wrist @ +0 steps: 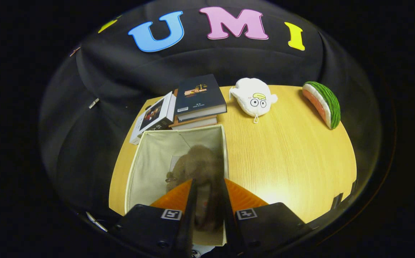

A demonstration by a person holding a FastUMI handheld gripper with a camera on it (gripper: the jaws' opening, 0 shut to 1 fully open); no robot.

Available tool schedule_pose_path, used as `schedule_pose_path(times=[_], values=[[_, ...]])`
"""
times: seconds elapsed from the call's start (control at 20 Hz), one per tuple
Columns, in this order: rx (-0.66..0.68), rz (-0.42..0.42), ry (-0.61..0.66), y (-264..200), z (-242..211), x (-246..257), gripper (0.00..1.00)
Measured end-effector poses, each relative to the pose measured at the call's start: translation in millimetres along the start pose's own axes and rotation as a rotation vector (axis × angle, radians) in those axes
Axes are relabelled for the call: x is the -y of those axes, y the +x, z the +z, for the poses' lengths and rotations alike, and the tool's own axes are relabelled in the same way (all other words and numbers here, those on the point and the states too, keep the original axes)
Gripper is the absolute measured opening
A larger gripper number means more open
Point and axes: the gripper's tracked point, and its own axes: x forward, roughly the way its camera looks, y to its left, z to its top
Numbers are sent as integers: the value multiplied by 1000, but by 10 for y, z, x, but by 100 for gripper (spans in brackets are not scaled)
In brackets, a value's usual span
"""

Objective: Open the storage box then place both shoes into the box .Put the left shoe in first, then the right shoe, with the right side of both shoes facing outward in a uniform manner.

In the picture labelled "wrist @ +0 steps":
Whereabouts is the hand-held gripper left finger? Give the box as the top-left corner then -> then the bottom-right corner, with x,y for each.
109,179 -> 197,258

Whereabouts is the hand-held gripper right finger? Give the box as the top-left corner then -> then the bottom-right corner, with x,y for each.
222,178 -> 314,258

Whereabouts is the brown fuzzy shoe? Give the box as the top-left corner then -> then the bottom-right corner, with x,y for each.
165,150 -> 197,194
192,145 -> 226,233

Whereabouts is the cream fabric storage box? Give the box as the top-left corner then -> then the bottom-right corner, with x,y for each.
124,124 -> 229,247

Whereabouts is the white portrait cover book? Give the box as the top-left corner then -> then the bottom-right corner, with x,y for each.
129,91 -> 176,145

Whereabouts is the white plush toy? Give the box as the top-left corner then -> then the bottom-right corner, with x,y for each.
229,77 -> 278,124

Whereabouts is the dark blue hardcover book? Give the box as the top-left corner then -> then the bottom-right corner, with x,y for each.
175,74 -> 228,121

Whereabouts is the watermelon slice plush toy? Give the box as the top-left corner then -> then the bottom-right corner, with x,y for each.
302,81 -> 341,130

